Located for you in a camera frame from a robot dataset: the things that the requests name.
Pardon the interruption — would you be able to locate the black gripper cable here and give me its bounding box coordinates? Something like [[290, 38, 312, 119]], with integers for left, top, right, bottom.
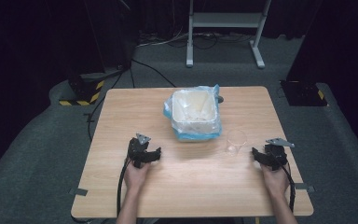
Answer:
[[279, 160, 296, 214], [116, 157, 132, 217]]

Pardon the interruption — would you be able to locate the person's right hand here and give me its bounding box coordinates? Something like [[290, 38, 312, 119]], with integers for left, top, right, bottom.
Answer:
[[259, 162, 291, 198]]

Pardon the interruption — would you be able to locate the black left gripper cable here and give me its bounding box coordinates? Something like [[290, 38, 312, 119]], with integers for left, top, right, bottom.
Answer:
[[116, 157, 132, 217]]

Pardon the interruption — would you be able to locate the clear blue bin liner bag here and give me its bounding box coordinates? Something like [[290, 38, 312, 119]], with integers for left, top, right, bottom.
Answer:
[[162, 83, 223, 143]]

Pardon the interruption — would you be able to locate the clear plastic cup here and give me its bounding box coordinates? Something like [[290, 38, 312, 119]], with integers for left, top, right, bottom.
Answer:
[[225, 129, 248, 157]]

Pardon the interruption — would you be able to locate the bundle of floor cables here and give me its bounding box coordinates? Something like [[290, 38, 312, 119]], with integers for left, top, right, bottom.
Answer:
[[134, 29, 255, 50]]

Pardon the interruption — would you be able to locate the white trash bin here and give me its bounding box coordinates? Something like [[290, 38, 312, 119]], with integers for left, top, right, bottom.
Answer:
[[171, 89, 218, 133]]

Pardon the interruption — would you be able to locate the black yellow striped stand base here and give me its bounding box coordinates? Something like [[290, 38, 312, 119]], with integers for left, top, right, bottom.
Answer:
[[58, 72, 106, 107]]

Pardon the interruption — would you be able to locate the grey tape strip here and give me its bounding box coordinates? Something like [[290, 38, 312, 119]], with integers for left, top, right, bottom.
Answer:
[[294, 183, 316, 193], [68, 187, 90, 197]]

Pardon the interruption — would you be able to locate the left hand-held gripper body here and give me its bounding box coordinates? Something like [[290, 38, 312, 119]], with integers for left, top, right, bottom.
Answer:
[[127, 133, 152, 169]]

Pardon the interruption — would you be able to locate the white metal stand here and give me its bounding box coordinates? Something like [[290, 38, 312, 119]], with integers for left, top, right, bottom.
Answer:
[[185, 0, 272, 70]]

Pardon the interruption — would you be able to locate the dark curtain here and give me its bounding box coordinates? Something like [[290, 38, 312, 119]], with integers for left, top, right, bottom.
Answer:
[[0, 0, 139, 104], [285, 0, 358, 166]]

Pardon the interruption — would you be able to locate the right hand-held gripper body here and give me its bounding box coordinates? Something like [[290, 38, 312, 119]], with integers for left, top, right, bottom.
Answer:
[[264, 137, 296, 172]]

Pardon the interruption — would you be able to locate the black floor cable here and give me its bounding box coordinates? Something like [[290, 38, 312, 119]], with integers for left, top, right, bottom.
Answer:
[[83, 58, 177, 143]]

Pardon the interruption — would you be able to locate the person's left hand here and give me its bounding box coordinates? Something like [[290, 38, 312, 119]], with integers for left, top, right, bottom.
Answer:
[[123, 159, 152, 193]]

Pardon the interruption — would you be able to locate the black stand base yellow mark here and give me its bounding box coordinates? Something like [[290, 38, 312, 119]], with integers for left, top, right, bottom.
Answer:
[[279, 79, 329, 107]]

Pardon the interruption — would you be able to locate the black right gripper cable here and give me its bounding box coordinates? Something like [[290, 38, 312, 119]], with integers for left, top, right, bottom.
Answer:
[[279, 160, 296, 214]]

